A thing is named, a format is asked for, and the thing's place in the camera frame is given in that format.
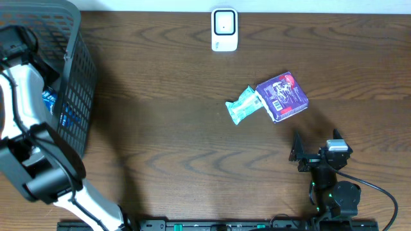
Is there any purple sanitary pad pack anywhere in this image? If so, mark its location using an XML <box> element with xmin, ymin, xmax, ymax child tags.
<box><xmin>255</xmin><ymin>72</ymin><xmax>309</xmax><ymax>123</ymax></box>

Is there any mint green wipes pack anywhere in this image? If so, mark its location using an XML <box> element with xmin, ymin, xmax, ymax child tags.
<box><xmin>225</xmin><ymin>86</ymin><xmax>263</xmax><ymax>125</ymax></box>

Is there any blue Oreo cookie pack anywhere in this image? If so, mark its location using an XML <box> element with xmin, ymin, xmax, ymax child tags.
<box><xmin>42</xmin><ymin>89</ymin><xmax>57</xmax><ymax>114</ymax></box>

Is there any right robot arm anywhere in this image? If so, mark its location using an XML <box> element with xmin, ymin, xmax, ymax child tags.
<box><xmin>289</xmin><ymin>130</ymin><xmax>361</xmax><ymax>219</ymax></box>

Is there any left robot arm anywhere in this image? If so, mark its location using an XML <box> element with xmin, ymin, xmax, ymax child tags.
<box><xmin>1</xmin><ymin>58</ymin><xmax>138</xmax><ymax>230</ymax></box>

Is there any white barcode scanner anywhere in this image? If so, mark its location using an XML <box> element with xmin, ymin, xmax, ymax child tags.
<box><xmin>211</xmin><ymin>8</ymin><xmax>238</xmax><ymax>52</ymax></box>

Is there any grey plastic mesh basket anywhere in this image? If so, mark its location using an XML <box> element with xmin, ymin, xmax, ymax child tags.
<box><xmin>1</xmin><ymin>0</ymin><xmax>98</xmax><ymax>157</ymax></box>

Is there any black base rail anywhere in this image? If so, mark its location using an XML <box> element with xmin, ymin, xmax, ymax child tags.
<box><xmin>57</xmin><ymin>218</ymin><xmax>380</xmax><ymax>231</ymax></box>

